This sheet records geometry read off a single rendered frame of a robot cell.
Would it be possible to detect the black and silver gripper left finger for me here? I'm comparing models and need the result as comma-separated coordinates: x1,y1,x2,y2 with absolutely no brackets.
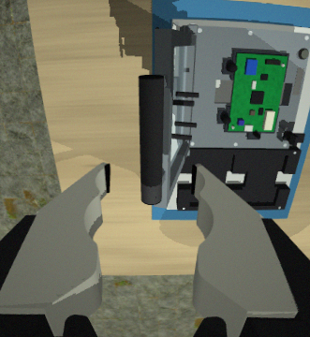
0,162,111,337

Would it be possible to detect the green circuit board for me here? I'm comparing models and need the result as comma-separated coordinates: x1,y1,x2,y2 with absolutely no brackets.
228,53,288,132

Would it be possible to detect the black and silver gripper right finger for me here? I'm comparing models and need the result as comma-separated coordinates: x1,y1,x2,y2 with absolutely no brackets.
191,164,310,337

